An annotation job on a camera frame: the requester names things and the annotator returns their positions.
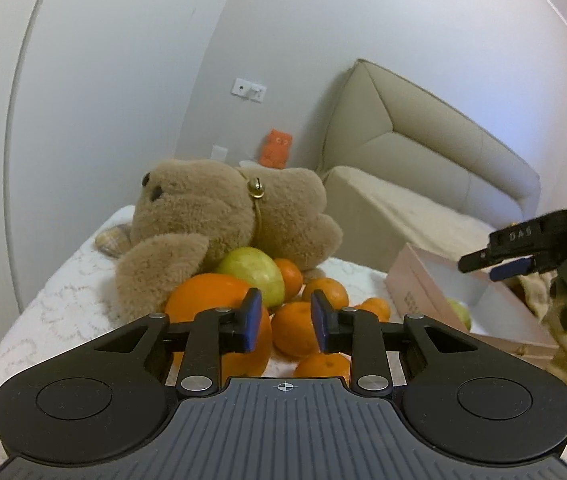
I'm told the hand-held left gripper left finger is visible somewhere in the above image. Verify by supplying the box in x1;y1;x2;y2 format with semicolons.
94;287;264;399

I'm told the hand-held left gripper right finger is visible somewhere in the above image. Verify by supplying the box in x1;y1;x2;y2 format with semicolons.
311;289;479;399

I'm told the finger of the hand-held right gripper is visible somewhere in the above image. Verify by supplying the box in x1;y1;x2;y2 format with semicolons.
458;246;501;274
489;257;551;282

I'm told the pink cardboard box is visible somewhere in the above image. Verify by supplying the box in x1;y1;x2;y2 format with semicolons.
385;242;559;348

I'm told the small mandarin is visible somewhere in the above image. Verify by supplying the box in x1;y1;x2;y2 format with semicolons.
353;297;391;322
270;301;320;359
303;277;350;312
293;352;351;378
274;258;304;301

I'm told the large green guava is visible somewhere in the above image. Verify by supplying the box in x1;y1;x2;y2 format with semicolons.
214;247;285;309

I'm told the small green guava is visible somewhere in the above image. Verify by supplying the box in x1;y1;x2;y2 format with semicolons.
446;299;473;332

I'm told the large orange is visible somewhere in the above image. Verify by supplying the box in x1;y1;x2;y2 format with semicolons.
164;273;273;378

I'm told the pink box lid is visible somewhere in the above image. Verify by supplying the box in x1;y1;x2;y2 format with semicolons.
468;331;560;361

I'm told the brown plush bear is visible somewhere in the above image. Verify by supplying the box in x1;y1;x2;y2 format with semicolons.
94;159;344;323

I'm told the beige upholstered headboard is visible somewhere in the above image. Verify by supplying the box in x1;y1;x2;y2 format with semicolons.
316;59;541;221

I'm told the orange bear figure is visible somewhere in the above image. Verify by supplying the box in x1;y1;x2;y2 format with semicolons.
259;129;293;168

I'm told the white lace bed cover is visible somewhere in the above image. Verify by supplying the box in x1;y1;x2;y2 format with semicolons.
0;203;464;480

